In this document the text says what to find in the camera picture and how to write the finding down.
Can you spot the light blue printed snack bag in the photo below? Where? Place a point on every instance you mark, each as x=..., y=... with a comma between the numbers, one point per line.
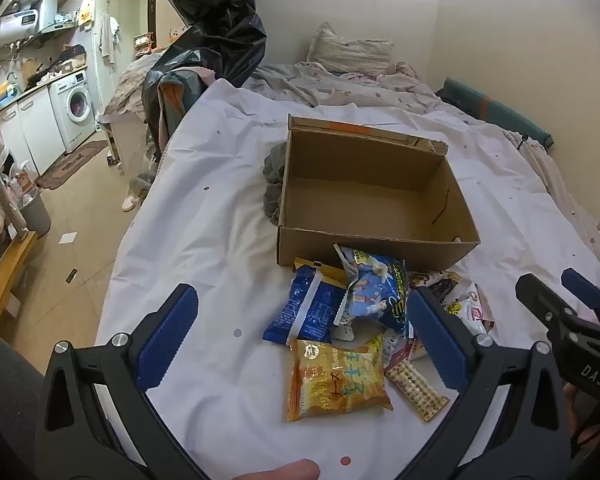
x=375, y=285

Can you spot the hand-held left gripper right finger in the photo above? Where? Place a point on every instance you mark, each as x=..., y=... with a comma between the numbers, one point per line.
x=437, y=345

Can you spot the person's right hand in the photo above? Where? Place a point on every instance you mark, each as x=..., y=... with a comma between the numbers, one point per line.
x=572, y=410

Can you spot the white bed sheet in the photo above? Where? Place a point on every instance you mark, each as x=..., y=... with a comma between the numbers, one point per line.
x=220, y=240

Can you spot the grey trash bin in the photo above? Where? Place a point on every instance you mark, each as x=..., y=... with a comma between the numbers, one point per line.
x=36, y=215

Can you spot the white red snack packet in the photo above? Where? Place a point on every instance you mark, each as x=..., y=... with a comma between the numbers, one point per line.
x=472, y=312

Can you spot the person's left hand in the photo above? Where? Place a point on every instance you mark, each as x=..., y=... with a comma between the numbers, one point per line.
x=285, y=472

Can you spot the small dark object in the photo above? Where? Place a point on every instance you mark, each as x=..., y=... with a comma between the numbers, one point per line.
x=70, y=277

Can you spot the tall white cabinet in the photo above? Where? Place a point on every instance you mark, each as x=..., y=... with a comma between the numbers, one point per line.
x=91, y=75

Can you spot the cream patterned snack bar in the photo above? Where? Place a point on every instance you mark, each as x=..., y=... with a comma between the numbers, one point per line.
x=420, y=390

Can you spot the floral quilt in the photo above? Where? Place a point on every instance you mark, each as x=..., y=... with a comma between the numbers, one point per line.
x=320, y=85

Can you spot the white base cabinet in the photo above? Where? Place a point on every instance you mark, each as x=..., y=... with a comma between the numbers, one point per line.
x=35, y=130

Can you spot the grey cloth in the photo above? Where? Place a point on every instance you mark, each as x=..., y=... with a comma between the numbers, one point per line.
x=275, y=200

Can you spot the teal orange cloth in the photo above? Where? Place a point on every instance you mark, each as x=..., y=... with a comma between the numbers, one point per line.
x=177, y=100

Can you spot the person's dark grey trouser leg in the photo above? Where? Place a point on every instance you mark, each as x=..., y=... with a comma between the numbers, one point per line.
x=5, y=400

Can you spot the brown cardboard box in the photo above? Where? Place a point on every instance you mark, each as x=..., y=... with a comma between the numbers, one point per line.
x=360, y=200

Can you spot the hanging white towel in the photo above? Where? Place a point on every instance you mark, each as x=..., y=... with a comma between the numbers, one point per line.
x=107, y=40

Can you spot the white water heater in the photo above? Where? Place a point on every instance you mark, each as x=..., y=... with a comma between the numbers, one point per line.
x=25, y=20

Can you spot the white slippers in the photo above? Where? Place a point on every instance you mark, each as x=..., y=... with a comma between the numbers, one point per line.
x=130, y=204

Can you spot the dark blue snack packet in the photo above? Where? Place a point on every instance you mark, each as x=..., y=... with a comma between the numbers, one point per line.
x=300, y=310

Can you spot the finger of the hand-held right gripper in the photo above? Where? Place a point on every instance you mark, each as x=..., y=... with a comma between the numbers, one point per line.
x=582, y=285
x=540, y=300

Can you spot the yellow snack packet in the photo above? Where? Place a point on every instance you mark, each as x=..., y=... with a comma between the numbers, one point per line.
x=330, y=385

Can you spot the white washing machine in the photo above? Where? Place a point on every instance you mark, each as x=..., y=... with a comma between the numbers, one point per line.
x=77, y=110

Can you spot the black plastic bag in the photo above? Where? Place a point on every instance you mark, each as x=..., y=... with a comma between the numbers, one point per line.
x=215, y=25

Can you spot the red cream snack sachet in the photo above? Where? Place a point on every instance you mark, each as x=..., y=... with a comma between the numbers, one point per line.
x=395, y=347

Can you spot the wooden chair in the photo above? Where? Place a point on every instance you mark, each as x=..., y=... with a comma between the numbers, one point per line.
x=5, y=275

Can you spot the brown doormat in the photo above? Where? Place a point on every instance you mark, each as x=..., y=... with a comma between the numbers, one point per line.
x=70, y=165

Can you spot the beige pillow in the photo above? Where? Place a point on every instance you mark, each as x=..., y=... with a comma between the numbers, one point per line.
x=350, y=52

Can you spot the white paper sheet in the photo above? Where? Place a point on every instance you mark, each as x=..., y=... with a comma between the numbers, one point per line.
x=68, y=238

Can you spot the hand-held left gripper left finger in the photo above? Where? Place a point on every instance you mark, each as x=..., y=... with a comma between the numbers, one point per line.
x=167, y=340

